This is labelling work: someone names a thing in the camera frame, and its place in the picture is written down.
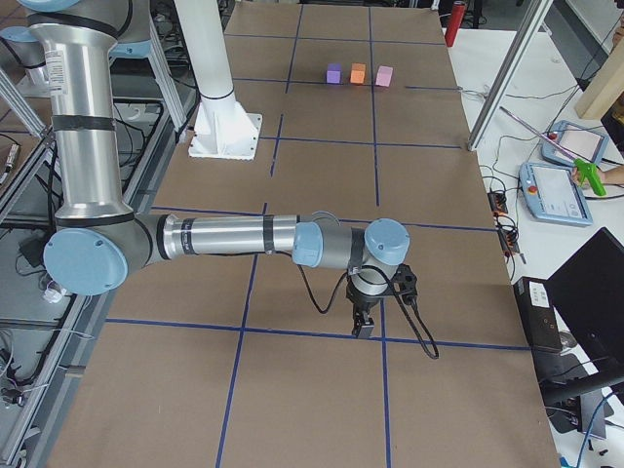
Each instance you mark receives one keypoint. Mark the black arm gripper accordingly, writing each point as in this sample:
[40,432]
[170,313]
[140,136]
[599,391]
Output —
[361,301]

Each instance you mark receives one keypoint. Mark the orange foam block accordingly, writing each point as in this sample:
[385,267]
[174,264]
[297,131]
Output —
[358,73]

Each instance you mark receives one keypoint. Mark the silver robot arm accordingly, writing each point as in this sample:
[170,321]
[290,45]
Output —
[100,240]

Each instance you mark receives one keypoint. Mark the black power strip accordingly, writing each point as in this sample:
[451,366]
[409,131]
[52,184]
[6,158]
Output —
[498,202]

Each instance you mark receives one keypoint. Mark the black computer monitor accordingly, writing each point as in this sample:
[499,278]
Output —
[587,292]

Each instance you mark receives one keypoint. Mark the near blue teach pendant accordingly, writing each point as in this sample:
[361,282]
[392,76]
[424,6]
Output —
[552,196]

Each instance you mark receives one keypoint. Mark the blue teach pendant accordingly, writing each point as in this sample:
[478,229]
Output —
[589,145]
[552,196]

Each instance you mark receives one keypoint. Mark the purple foam block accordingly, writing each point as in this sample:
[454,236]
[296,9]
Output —
[333,73]

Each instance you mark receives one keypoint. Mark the pink foam block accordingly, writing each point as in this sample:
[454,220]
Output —
[384,75]

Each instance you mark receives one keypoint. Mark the metal reacher grabber tool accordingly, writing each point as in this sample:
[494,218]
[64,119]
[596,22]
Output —
[587,170]

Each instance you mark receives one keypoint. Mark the far blue teach pendant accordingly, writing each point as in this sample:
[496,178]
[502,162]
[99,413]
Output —
[589,145]

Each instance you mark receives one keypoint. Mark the red cylinder tube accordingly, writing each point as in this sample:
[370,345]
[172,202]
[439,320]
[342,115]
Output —
[454,22]

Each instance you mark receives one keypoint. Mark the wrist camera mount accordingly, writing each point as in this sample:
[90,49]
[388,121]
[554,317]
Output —
[405,282]

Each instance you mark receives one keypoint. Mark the white pedestal column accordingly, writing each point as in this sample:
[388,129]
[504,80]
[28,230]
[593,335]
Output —
[223,129]

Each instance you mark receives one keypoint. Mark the right aluminium frame post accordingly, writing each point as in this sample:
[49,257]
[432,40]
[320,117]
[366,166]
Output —
[535,15]

